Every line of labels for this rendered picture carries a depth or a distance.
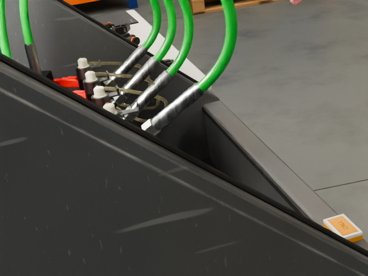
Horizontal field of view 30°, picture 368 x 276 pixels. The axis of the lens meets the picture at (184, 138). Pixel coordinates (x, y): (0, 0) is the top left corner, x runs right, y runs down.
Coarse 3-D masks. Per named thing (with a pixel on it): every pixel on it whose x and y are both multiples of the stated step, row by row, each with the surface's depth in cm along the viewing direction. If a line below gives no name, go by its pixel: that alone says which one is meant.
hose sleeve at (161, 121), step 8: (192, 88) 85; (184, 96) 86; (192, 96) 85; (200, 96) 86; (176, 104) 86; (184, 104) 86; (160, 112) 88; (168, 112) 87; (176, 112) 87; (152, 120) 88; (160, 120) 87; (168, 120) 87; (160, 128) 88
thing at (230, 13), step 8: (224, 0) 80; (232, 0) 80; (224, 8) 81; (232, 8) 80; (232, 16) 81; (232, 24) 81; (232, 32) 82; (232, 40) 82; (224, 48) 83; (232, 48) 82; (224, 56) 83; (216, 64) 84; (224, 64) 83; (208, 72) 85; (216, 72) 84; (200, 80) 85; (208, 80) 84; (200, 88) 85
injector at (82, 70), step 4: (88, 64) 119; (76, 68) 118; (80, 68) 117; (84, 68) 117; (88, 68) 118; (76, 72) 119; (80, 72) 118; (84, 72) 118; (80, 76) 118; (84, 76) 118; (80, 80) 118; (80, 84) 119; (80, 88) 119
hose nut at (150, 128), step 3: (147, 120) 88; (150, 120) 88; (144, 123) 89; (147, 123) 88; (150, 123) 88; (141, 126) 89; (144, 126) 88; (147, 126) 88; (150, 126) 88; (153, 126) 88; (144, 129) 88; (147, 129) 88; (150, 129) 88; (153, 129) 88; (156, 129) 88; (150, 132) 88; (153, 132) 88; (156, 132) 88
